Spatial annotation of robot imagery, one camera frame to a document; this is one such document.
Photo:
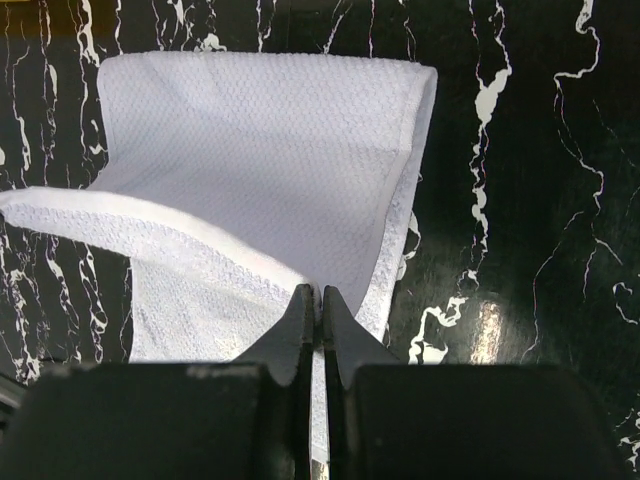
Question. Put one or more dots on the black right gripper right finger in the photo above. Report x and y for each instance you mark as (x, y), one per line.
(390, 420)

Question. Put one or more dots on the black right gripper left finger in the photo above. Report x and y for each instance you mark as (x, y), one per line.
(243, 419)

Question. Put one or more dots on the white waffle towel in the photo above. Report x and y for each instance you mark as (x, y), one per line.
(234, 178)

